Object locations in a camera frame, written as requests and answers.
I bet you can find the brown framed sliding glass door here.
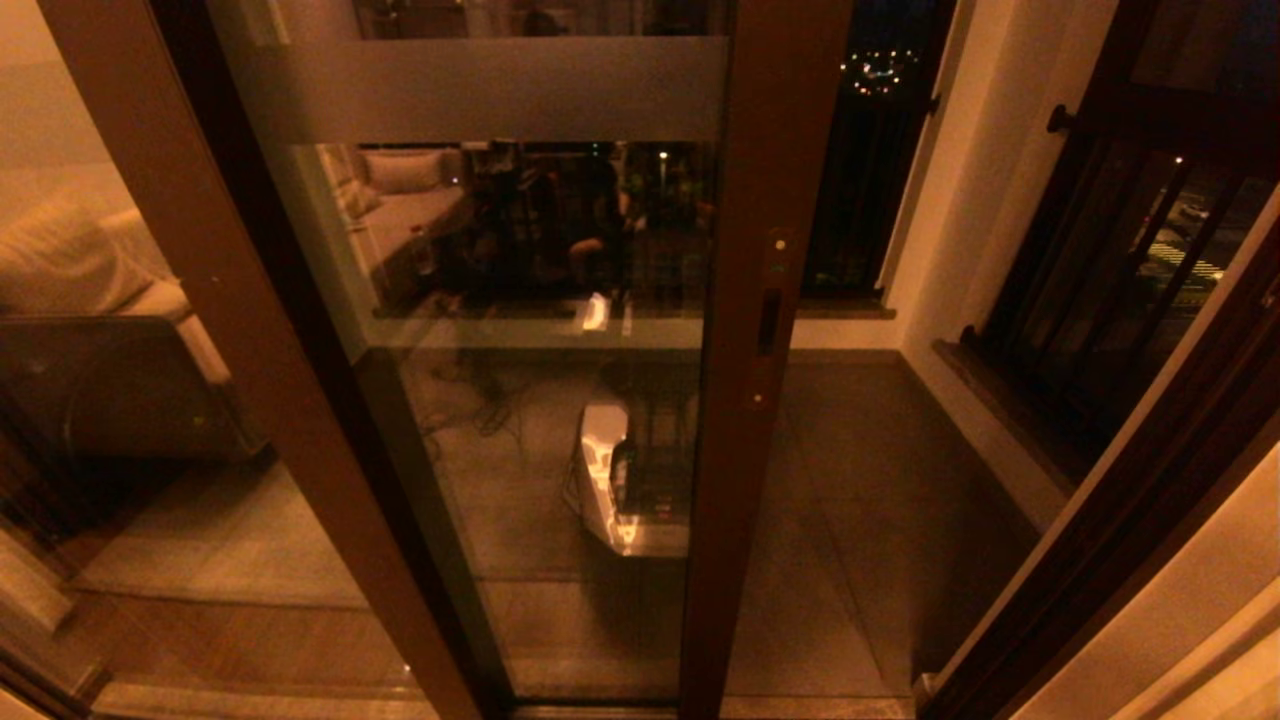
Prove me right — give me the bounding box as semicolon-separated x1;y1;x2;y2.
205;0;856;720

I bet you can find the brown framed fixed glass panel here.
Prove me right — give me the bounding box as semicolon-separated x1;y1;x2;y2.
0;0;516;720

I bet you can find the dark brown door jamb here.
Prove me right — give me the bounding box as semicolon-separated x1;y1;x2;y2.
915;190;1280;720

